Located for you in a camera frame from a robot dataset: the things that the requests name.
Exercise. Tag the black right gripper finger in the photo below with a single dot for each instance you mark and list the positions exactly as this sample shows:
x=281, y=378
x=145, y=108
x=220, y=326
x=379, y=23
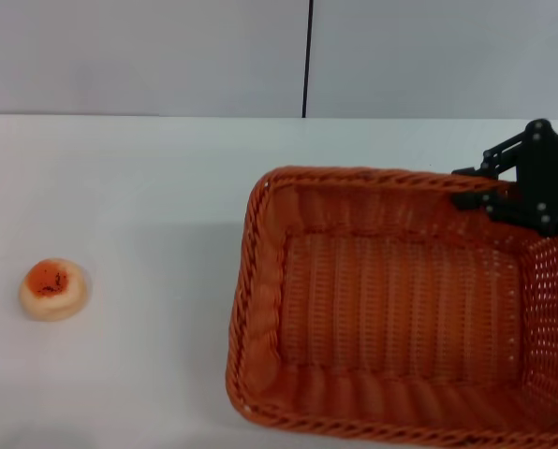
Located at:
x=503, y=152
x=508, y=210

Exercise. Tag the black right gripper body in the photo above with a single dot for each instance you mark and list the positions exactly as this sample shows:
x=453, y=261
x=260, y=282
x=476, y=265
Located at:
x=548, y=175

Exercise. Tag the black vertical wall strip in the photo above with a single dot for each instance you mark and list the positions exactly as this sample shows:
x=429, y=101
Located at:
x=307, y=56

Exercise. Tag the orange woven wicker basket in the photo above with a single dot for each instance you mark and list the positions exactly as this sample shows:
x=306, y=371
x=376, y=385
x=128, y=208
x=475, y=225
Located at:
x=400, y=304

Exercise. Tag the round bun with orange glaze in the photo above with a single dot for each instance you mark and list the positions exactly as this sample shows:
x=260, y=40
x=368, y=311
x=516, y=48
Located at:
x=54, y=294

